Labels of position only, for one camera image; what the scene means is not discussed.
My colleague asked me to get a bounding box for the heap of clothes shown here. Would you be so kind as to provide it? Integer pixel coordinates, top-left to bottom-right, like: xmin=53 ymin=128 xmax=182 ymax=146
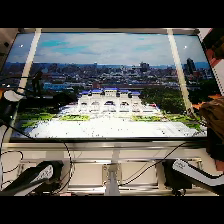
xmin=200 ymin=28 xmax=224 ymax=62

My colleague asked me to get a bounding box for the black garment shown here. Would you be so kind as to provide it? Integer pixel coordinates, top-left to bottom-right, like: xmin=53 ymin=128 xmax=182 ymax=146
xmin=205 ymin=125 xmax=224 ymax=163

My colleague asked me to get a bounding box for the silver frame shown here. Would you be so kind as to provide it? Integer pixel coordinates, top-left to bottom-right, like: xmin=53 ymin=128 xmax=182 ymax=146
xmin=0 ymin=139 xmax=224 ymax=197

